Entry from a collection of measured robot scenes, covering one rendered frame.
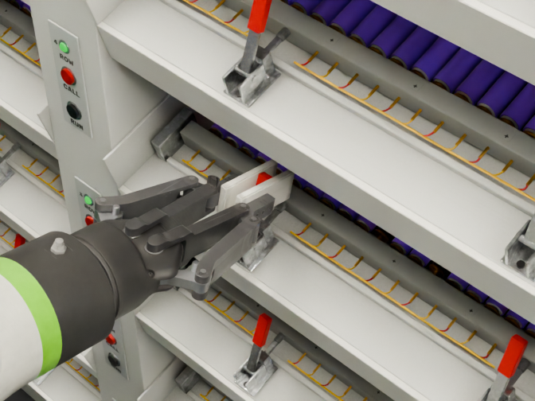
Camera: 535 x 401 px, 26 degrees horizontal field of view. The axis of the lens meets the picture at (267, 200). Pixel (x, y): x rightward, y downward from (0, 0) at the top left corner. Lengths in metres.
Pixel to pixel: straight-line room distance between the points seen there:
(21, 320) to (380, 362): 0.33
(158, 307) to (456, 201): 0.53
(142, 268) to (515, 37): 0.35
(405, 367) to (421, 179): 0.21
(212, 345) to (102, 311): 0.41
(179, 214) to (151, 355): 0.44
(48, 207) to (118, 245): 0.53
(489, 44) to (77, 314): 0.35
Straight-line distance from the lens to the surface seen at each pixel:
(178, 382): 1.44
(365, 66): 0.90
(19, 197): 1.43
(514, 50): 0.71
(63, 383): 1.74
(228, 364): 1.24
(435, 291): 1.01
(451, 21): 0.73
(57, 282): 0.84
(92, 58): 1.05
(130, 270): 0.88
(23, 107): 1.25
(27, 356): 0.82
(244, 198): 0.99
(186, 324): 1.28
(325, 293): 1.04
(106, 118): 1.09
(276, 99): 0.92
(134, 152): 1.14
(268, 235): 1.06
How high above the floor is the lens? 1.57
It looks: 46 degrees down
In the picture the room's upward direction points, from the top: straight up
